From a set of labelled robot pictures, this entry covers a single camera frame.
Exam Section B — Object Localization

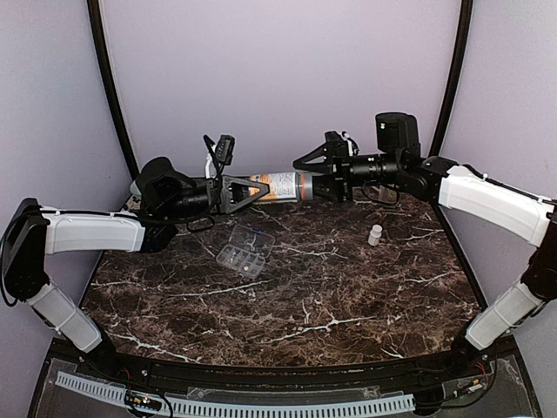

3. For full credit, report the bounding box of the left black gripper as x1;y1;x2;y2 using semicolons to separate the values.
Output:
161;173;272;219

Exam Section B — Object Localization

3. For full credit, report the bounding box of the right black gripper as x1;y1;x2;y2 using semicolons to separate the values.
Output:
293;140;403;204

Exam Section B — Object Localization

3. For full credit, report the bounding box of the amber pill bottle grey cap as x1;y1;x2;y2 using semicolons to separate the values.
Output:
249;172;314;205

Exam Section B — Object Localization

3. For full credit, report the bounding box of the clear plastic pill organizer box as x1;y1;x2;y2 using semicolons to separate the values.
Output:
216;225;275;279

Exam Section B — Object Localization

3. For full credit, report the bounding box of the white pill bottle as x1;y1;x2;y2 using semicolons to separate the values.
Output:
368;224;383;246

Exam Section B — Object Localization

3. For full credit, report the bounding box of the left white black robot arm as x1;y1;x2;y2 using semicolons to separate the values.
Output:
1;157;270;380

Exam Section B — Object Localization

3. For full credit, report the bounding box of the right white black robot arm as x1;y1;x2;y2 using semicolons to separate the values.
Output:
293;112;556;378

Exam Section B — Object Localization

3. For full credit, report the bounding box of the cream printed mug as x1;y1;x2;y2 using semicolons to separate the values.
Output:
377;185;400;207

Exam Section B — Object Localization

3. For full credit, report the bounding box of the left celadon green bowl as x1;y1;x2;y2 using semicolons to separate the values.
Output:
130;181;142;198

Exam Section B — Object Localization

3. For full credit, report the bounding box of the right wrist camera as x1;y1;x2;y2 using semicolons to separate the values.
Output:
323;131;359;158

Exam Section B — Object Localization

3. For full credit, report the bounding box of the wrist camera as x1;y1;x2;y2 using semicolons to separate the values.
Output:
203;134;236;179
323;131;359;158

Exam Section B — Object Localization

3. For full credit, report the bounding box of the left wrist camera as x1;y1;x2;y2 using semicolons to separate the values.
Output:
203;134;236;179

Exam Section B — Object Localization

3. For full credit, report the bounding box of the right black frame post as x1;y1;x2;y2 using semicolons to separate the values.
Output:
428;0;474;157

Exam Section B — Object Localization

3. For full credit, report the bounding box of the black frame post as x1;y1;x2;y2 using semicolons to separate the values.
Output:
428;0;474;157
86;0;139;179

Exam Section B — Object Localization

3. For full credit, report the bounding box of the left black frame post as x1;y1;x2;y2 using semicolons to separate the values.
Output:
86;0;139;179

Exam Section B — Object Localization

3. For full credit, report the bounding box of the white slotted cable duct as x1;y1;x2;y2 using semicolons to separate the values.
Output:
54;372;416;417

